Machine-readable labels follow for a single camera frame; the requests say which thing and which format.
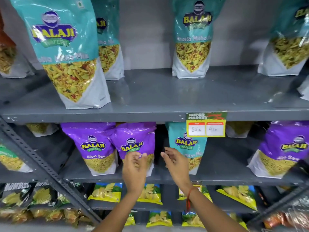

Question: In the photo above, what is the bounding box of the person's left hand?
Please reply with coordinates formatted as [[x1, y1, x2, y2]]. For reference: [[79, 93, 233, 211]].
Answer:
[[122, 152, 148, 194]]

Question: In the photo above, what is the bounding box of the person's right hand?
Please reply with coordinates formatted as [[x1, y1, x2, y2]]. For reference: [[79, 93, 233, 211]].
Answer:
[[160, 147, 193, 190]]

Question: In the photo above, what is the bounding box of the person's right forearm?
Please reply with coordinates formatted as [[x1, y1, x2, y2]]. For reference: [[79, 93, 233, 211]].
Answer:
[[182, 185, 248, 232]]

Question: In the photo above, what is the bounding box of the person's left forearm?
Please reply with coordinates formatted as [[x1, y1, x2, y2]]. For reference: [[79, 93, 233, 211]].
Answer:
[[94, 189, 143, 232]]

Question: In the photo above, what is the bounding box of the purple sev snack packet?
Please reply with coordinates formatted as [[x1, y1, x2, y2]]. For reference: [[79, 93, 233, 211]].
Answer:
[[110, 122, 157, 177], [60, 122, 119, 176], [247, 120, 309, 179]]

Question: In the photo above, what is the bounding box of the red thread wristband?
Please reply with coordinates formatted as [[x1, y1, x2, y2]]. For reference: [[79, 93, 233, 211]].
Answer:
[[186, 186, 197, 213]]

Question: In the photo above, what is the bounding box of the yellow green price tag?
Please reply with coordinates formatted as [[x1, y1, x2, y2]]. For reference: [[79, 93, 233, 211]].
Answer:
[[186, 112, 227, 138]]

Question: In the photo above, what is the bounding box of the grey metal shelving rack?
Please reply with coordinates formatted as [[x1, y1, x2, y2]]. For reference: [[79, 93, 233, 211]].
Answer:
[[0, 0, 309, 232]]

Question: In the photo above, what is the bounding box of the white yellow snack packet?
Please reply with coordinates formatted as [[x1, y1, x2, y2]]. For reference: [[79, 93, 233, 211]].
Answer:
[[225, 121, 254, 139], [26, 123, 60, 138]]

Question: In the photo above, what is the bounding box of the row of yellow chip packets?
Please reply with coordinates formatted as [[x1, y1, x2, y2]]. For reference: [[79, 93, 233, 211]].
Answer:
[[87, 183, 258, 230]]

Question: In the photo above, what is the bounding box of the row of orange snack packets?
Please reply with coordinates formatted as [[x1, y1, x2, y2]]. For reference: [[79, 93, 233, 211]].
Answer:
[[0, 207, 95, 227]]

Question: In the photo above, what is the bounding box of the row of black chip packets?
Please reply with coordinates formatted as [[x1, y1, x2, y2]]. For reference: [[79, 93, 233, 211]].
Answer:
[[0, 182, 85, 208]]

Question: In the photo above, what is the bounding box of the green snack packet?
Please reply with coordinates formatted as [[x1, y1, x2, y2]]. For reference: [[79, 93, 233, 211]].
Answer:
[[0, 144, 33, 173]]

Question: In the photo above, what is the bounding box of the large teal snack mix packet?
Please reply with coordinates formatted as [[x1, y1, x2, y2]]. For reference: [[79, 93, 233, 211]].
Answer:
[[10, 0, 112, 110]]

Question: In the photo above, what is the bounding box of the red snack packets pile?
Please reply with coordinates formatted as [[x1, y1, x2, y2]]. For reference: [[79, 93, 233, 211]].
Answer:
[[263, 198, 309, 230]]

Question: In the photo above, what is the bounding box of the white snack packet edge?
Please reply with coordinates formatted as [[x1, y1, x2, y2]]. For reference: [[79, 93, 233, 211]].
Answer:
[[297, 75, 309, 101]]

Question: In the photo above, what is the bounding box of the orange snack packet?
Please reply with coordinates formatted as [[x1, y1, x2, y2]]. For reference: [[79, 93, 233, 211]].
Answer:
[[0, 11, 35, 79]]

